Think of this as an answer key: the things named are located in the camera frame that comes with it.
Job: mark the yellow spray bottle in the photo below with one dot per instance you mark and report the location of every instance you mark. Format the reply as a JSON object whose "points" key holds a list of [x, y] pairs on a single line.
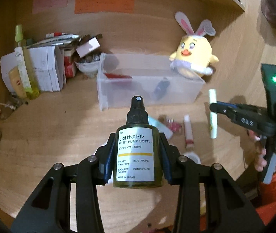
{"points": [[28, 77]]}

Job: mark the small cardboard box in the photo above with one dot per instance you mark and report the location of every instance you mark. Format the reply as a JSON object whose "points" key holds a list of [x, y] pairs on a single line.
{"points": [[89, 46]]}

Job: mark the clear plastic storage box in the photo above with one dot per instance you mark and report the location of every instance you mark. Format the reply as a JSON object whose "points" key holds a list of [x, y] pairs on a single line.
{"points": [[128, 89]]}

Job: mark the white bowl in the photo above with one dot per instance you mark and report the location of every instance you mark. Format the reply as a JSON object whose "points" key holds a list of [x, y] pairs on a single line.
{"points": [[87, 68]]}

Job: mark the red packet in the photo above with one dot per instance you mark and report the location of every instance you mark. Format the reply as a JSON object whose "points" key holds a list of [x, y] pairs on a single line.
{"points": [[117, 75]]}

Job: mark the red and white marker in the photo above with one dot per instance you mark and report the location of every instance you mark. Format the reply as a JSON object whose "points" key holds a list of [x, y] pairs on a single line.
{"points": [[55, 34]]}

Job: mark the teal capped white tube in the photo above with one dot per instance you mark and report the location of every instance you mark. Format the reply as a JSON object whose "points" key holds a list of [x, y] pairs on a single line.
{"points": [[161, 128]]}

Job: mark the orange sticky note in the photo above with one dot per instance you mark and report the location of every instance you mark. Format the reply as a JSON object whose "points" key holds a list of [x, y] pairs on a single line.
{"points": [[104, 4]]}

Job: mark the person's right hand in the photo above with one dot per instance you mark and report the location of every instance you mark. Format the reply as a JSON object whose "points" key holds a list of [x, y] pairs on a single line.
{"points": [[259, 160]]}

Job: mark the white round jar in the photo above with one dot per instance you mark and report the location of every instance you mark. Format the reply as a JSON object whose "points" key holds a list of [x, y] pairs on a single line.
{"points": [[192, 157]]}

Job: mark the red and white lip balm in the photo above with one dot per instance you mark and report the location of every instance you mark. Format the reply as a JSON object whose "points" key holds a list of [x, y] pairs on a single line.
{"points": [[188, 133]]}

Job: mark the small pink trinket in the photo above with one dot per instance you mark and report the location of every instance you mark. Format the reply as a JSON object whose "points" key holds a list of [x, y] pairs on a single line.
{"points": [[174, 126]]}

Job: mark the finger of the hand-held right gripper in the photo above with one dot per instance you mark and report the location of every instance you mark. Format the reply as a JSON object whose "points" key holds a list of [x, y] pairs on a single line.
{"points": [[232, 115], [221, 107]]}

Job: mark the white flat box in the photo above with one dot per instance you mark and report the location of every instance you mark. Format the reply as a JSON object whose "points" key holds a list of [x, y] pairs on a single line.
{"points": [[7, 68]]}

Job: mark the white paper box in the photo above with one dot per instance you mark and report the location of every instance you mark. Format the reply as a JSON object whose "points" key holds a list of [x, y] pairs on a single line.
{"points": [[47, 70]]}

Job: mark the white pen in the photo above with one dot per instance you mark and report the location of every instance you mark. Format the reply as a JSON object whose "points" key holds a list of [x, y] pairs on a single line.
{"points": [[67, 37]]}

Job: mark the white and green tube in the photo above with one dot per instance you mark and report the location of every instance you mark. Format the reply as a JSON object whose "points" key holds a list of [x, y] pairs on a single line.
{"points": [[213, 126]]}

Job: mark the green petit pump bottle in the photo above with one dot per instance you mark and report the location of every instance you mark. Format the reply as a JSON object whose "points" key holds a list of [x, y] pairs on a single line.
{"points": [[134, 150]]}

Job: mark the cream labelled tube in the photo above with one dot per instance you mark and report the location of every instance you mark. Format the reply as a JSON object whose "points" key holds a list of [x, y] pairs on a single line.
{"points": [[18, 82]]}

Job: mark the red box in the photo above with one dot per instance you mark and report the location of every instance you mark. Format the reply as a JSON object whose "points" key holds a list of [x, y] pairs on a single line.
{"points": [[70, 65]]}

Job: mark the yellow chick plush toy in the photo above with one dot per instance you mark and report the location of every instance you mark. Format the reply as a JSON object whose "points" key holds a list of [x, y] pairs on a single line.
{"points": [[193, 53]]}

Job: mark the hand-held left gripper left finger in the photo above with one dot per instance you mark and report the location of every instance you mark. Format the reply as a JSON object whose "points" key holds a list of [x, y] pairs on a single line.
{"points": [[106, 168]]}

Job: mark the pink sticky note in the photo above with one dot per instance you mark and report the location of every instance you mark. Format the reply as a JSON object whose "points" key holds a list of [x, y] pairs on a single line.
{"points": [[50, 2]]}

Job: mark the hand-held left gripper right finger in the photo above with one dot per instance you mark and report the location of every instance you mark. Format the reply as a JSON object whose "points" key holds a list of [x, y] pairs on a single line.
{"points": [[167, 172]]}

